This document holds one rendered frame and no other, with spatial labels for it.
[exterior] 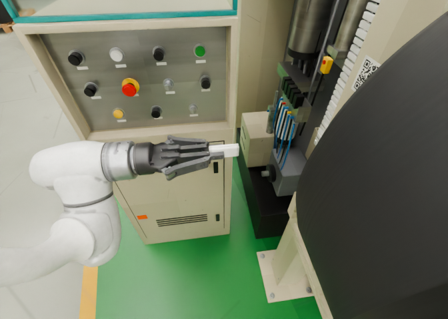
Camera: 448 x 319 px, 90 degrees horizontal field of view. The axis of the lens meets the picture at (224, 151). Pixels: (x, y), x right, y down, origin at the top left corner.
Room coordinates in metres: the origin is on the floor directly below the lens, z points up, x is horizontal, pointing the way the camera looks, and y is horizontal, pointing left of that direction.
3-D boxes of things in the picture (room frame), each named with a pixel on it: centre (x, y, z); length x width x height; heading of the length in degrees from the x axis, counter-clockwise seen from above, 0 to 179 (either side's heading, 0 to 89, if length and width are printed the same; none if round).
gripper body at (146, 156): (0.36, 0.16, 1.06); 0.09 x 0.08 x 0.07; 98
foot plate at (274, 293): (0.42, -0.35, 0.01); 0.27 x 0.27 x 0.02; 8
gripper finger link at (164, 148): (0.38, 0.09, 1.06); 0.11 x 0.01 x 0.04; 99
